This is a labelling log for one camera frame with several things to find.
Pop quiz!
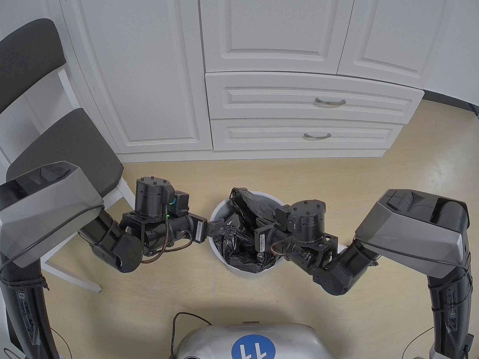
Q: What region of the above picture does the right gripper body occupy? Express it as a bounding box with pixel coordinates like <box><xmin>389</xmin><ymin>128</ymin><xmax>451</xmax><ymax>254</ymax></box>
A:
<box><xmin>254</xmin><ymin>226</ymin><xmax>296</xmax><ymax>254</ymax></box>

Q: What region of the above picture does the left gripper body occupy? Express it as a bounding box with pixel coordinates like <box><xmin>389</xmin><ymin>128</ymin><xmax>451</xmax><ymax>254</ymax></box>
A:
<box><xmin>144</xmin><ymin>215</ymin><xmax>209</xmax><ymax>253</ymax></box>

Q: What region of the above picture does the black plastic bag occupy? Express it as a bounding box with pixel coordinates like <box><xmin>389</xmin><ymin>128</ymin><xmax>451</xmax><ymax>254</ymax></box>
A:
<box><xmin>214</xmin><ymin>187</ymin><xmax>296</xmax><ymax>268</ymax></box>

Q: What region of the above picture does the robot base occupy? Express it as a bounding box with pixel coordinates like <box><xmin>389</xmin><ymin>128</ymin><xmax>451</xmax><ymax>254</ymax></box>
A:
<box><xmin>176</xmin><ymin>322</ymin><xmax>337</xmax><ymax>359</ymax></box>

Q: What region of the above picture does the white trash bin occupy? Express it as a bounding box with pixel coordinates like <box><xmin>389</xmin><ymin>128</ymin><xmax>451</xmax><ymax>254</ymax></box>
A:
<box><xmin>209</xmin><ymin>190</ymin><xmax>297</xmax><ymax>275</ymax></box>

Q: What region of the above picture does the white chair dark grey seat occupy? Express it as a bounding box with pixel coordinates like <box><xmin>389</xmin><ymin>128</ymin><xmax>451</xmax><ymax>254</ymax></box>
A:
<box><xmin>0</xmin><ymin>18</ymin><xmax>129</xmax><ymax>294</ymax></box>

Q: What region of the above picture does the white wardrobe with drawers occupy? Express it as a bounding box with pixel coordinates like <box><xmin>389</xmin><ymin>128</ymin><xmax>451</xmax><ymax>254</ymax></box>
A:
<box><xmin>41</xmin><ymin>0</ymin><xmax>450</xmax><ymax>164</ymax></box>

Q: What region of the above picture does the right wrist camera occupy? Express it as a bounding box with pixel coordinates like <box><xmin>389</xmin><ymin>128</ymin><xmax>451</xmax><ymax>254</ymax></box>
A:
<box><xmin>274</xmin><ymin>206</ymin><xmax>292</xmax><ymax>228</ymax></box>

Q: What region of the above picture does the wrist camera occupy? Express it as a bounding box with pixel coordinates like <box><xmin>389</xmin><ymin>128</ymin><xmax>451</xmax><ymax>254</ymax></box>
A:
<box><xmin>274</xmin><ymin>206</ymin><xmax>292</xmax><ymax>228</ymax></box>
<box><xmin>169</xmin><ymin>190</ymin><xmax>191</xmax><ymax>219</ymax></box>

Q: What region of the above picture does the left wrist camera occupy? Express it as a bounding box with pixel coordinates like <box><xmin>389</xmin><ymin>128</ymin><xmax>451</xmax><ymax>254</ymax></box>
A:
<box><xmin>169</xmin><ymin>190</ymin><xmax>191</xmax><ymax>219</ymax></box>

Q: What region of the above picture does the black cable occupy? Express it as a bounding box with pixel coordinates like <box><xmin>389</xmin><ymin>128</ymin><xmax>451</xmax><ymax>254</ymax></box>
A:
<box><xmin>50</xmin><ymin>327</ymin><xmax>72</xmax><ymax>359</ymax></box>
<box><xmin>170</xmin><ymin>312</ymin><xmax>215</xmax><ymax>359</ymax></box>
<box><xmin>406</xmin><ymin>325</ymin><xmax>437</xmax><ymax>359</ymax></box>

